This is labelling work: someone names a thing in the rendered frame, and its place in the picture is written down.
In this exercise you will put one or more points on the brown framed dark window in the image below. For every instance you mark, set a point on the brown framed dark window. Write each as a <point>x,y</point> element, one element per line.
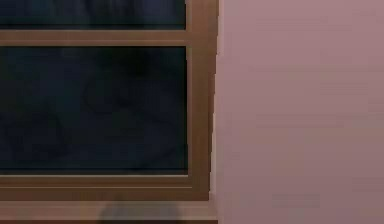
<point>199,100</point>

